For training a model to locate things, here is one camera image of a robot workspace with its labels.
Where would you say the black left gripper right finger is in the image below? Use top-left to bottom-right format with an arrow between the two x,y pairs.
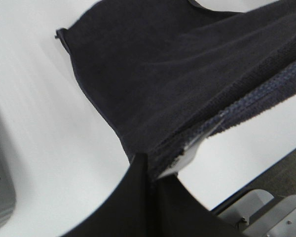
148,175 -> 242,237

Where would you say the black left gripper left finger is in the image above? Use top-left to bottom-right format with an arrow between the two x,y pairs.
64,154 -> 148,237

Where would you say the dark navy towel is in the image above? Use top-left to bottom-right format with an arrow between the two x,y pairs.
56,0 -> 296,179

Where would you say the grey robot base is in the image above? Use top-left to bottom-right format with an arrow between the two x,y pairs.
213,189 -> 296,237

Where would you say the white towel label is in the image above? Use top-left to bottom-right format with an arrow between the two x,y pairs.
157,116 -> 224,179

